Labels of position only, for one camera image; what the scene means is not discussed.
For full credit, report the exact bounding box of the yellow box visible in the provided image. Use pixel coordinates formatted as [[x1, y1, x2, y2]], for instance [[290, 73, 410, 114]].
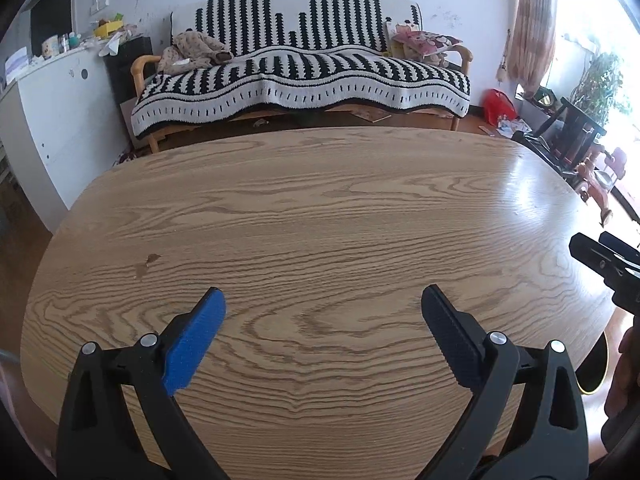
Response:
[[92, 18, 126, 39]]

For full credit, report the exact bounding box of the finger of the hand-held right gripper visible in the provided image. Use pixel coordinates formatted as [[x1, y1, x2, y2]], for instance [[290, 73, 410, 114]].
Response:
[[598, 231, 640, 272], [569, 232, 627, 282]]

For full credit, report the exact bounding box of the white cabinet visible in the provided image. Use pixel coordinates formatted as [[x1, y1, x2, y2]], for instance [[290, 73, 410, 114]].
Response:
[[0, 30, 152, 234]]

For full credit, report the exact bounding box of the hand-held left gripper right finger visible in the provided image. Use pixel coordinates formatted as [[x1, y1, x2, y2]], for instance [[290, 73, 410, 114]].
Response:
[[420, 283, 589, 480]]

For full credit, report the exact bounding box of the black gold-rimmed trash bin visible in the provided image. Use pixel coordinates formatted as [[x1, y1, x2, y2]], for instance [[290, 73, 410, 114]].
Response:
[[574, 332, 612, 397]]

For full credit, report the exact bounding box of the person's right hand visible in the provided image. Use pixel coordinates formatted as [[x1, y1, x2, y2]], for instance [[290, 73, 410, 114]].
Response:
[[604, 326, 639, 419]]

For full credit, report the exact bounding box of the pink tricycle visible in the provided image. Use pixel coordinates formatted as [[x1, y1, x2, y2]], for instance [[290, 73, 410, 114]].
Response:
[[574, 147, 632, 229]]

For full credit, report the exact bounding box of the black wooden chair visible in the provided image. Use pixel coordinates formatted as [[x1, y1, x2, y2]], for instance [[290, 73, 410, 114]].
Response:
[[509, 97, 609, 182]]

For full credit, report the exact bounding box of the green potted plant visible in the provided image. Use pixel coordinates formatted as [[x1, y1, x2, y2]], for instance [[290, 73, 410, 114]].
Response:
[[569, 52, 632, 127]]

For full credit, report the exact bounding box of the red plastic bag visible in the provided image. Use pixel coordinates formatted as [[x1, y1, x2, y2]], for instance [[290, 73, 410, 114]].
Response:
[[481, 88, 519, 127]]

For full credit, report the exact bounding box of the pink cartoon pillow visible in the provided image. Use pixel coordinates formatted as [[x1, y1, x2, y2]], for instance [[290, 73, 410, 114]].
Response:
[[386, 21, 464, 62]]

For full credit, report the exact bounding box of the hanging wall ornament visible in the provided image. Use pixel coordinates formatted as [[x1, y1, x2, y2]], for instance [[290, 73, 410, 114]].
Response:
[[496, 29, 512, 84]]

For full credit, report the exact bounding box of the black upright cabinet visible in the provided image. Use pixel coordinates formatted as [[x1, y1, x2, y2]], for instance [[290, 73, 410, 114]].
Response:
[[103, 35, 154, 127]]

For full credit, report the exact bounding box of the patterned curtain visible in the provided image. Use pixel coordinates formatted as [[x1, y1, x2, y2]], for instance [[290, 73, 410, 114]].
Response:
[[509, 0, 559, 94]]

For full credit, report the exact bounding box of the brown dotted garment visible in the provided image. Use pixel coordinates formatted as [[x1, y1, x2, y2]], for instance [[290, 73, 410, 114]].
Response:
[[156, 31, 234, 77]]

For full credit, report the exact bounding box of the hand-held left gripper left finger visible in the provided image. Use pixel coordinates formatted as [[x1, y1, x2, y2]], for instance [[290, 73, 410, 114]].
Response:
[[57, 286, 229, 480]]

